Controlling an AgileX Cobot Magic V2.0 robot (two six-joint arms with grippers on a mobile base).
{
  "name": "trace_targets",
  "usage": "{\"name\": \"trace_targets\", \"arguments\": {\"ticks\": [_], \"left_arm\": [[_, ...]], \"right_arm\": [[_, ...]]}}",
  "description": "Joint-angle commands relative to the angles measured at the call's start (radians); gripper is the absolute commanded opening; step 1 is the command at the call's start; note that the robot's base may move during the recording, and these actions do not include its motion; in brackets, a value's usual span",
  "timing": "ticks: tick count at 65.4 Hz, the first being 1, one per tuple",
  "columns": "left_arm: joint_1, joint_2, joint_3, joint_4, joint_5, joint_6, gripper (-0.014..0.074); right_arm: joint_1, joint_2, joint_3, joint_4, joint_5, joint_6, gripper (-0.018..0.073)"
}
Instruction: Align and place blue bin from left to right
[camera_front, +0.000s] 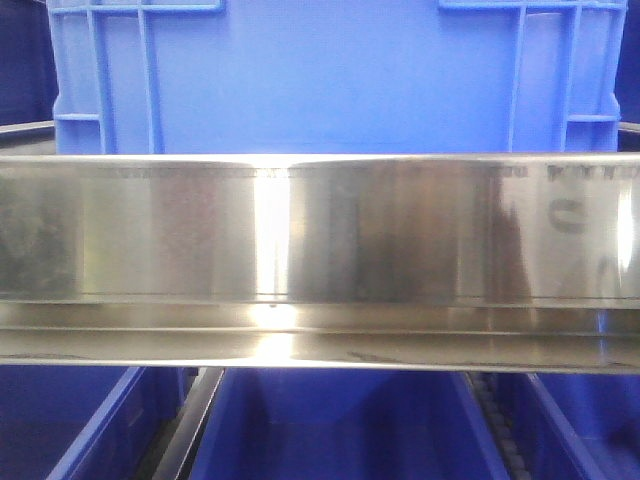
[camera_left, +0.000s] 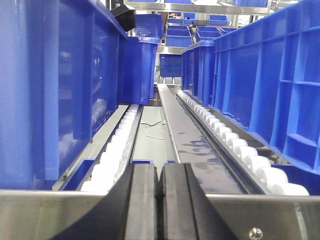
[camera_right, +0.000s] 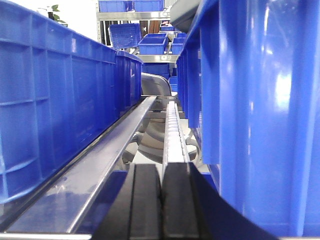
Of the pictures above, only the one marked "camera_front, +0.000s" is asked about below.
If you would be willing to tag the large light blue bin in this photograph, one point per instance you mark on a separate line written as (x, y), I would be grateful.
(160, 77)

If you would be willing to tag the blue bin lower centre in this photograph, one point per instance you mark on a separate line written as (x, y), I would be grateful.
(346, 424)

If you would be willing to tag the stainless steel shelf beam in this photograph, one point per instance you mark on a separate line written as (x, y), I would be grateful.
(506, 262)

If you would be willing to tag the blue bin lower right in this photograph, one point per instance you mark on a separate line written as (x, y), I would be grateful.
(573, 426)

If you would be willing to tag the blue bin lower left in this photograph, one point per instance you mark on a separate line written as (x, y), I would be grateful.
(74, 422)

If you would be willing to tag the left steel divider rail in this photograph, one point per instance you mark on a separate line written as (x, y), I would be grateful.
(172, 452)

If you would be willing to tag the right roller track rail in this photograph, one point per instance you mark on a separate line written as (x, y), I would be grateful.
(499, 426)

